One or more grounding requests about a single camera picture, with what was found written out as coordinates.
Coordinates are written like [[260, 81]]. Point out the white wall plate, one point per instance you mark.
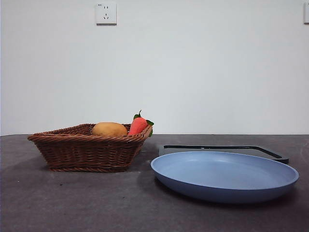
[[306, 13]]

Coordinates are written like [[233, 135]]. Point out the yellow-brown potato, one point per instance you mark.
[[108, 129]]

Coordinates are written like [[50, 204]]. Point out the brown wicker basket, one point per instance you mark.
[[82, 152]]

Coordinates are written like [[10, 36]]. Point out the blue round plate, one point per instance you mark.
[[222, 186]]

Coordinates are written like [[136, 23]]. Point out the white wall power socket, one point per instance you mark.
[[106, 13]]

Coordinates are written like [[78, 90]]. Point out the black rectangular tray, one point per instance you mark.
[[205, 147]]

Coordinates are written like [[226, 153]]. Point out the orange carrot with green leaves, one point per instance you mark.
[[137, 125]]

